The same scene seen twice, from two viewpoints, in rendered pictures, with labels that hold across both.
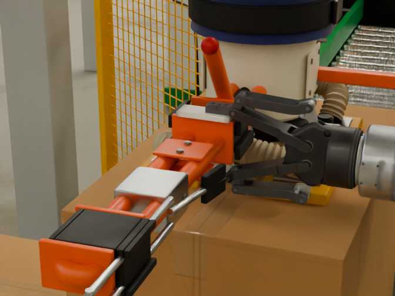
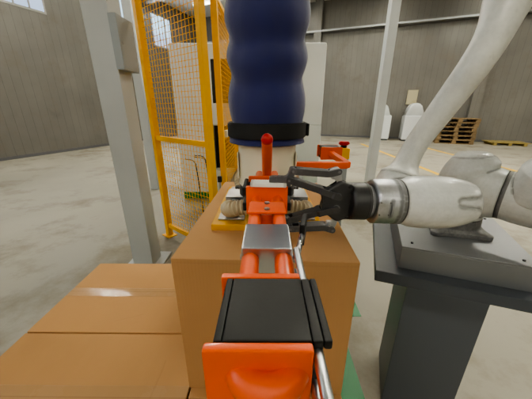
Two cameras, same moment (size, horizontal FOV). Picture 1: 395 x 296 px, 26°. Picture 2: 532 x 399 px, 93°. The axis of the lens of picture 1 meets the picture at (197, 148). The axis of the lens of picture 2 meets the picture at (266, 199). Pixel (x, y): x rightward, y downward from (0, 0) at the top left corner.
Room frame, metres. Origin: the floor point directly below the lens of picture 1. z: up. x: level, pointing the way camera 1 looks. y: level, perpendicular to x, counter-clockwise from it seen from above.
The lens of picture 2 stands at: (0.57, 0.15, 1.25)
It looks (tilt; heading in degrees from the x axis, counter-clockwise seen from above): 20 degrees down; 342
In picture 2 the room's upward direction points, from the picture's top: straight up
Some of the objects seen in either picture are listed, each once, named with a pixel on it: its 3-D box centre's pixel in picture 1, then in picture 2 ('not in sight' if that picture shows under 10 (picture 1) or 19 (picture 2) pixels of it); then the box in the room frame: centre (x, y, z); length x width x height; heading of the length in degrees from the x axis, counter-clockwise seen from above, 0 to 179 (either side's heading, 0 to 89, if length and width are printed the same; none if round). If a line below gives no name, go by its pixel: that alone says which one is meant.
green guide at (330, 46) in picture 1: (316, 51); not in sight; (3.15, -0.45, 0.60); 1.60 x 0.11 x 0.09; 161
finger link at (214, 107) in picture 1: (226, 102); (282, 174); (1.01, -0.04, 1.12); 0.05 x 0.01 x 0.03; 71
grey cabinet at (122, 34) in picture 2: not in sight; (124, 45); (2.62, 0.41, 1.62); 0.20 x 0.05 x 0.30; 161
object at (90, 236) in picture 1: (94, 249); (260, 328); (0.73, 0.10, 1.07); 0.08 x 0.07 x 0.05; 161
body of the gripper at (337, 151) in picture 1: (322, 154); (344, 200); (0.97, -0.15, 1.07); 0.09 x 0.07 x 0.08; 71
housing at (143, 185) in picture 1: (151, 199); (267, 249); (0.85, 0.05, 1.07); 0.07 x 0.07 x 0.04; 71
